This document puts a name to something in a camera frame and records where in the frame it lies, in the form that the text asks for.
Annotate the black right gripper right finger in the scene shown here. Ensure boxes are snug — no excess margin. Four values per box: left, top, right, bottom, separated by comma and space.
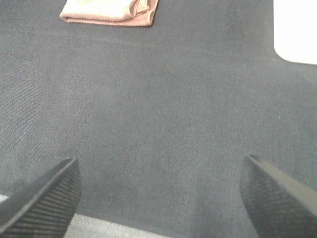
240, 155, 317, 238

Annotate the white plastic bin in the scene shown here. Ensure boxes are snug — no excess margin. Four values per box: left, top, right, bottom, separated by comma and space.
273, 0, 317, 65

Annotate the brown microfibre towel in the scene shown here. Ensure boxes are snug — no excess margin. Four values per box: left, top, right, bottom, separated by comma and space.
59, 0, 158, 27

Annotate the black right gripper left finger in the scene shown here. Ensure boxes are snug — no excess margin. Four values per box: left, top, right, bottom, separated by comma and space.
0, 159, 81, 238

